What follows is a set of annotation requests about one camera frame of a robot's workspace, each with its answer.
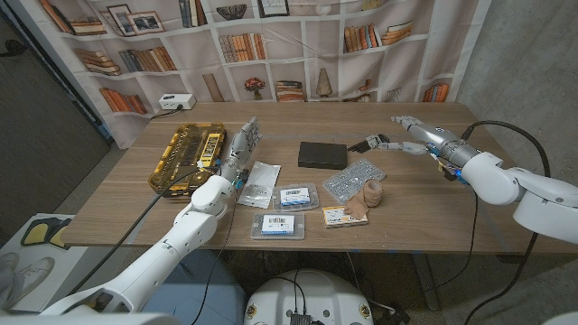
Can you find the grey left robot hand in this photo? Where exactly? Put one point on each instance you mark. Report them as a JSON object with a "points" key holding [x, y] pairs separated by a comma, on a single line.
{"points": [[244, 144]]}

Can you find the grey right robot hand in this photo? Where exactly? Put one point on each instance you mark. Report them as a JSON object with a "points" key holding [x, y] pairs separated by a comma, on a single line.
{"points": [[433, 137]]}

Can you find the beige nylon stocking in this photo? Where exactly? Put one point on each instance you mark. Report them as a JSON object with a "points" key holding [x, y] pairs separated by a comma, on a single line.
{"points": [[368, 194]]}

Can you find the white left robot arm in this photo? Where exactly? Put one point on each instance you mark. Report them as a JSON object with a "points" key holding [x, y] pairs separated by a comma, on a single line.
{"points": [[180, 239]]}

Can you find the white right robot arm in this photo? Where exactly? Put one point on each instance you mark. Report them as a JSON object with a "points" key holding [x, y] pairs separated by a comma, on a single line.
{"points": [[542, 198]]}

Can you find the white power strip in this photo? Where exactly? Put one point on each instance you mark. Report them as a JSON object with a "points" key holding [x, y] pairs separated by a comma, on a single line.
{"points": [[177, 101]]}

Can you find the yellow transparent tool case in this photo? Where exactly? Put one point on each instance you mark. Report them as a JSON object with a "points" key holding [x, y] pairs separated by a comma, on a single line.
{"points": [[187, 155]]}

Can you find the black hex key set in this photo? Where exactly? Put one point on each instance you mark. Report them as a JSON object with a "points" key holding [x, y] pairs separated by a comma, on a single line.
{"points": [[368, 142]]}

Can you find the clear case with blue label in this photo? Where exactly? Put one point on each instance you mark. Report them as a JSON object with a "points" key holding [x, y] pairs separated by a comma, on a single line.
{"points": [[295, 197], [277, 225]]}

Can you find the printed bookshelf backdrop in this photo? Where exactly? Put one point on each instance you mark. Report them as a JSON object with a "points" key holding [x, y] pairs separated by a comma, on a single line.
{"points": [[289, 81]]}

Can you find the black rectangular box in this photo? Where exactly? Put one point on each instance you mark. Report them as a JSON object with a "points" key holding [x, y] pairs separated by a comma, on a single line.
{"points": [[322, 155]]}

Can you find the orange and white card box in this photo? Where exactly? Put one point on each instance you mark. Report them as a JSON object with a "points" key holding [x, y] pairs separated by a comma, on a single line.
{"points": [[338, 217]]}

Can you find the grey table leg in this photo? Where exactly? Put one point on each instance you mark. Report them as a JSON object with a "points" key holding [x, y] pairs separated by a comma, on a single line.
{"points": [[424, 280]]}

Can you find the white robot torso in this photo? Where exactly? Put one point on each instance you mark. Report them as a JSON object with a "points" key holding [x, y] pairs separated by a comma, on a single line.
{"points": [[311, 293]]}

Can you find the black floor power adapter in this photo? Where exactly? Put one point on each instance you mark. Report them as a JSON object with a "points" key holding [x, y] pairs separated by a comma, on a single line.
{"points": [[393, 316]]}

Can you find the white floor mat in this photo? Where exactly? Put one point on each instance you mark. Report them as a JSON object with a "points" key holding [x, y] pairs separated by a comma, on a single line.
{"points": [[63, 271]]}

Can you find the yellow and black floor pad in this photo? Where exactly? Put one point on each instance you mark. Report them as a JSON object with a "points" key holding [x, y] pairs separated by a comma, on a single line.
{"points": [[38, 232]]}

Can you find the white shoe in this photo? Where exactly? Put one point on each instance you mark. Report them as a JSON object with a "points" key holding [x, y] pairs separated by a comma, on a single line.
{"points": [[36, 273]]}

